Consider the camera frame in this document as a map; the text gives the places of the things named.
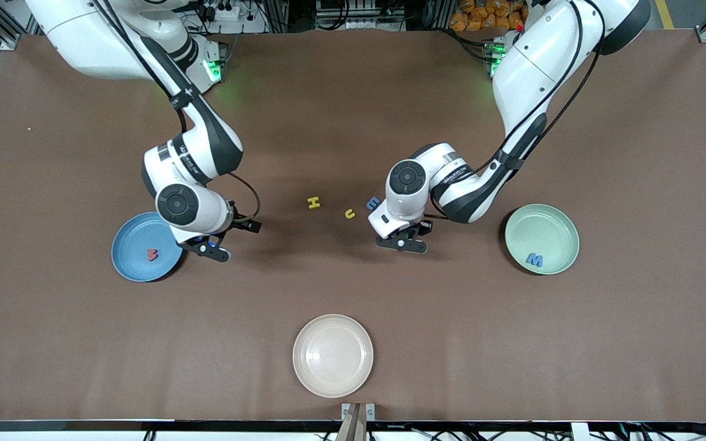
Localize blue round plate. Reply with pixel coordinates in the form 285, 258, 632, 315
111, 211, 186, 283

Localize brown table cover sheet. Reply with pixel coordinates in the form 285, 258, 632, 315
0, 29, 706, 423

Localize beige round plate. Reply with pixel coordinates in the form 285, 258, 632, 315
292, 314, 374, 399

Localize light green round plate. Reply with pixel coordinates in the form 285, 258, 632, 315
504, 203, 580, 276

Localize grey equipment rack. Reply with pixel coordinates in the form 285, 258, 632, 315
316, 0, 406, 31

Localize pile of orange objects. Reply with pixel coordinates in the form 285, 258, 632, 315
450, 0, 524, 32

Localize white power strip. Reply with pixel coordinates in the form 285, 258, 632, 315
200, 0, 241, 22

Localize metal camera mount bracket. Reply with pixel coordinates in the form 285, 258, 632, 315
341, 402, 376, 441

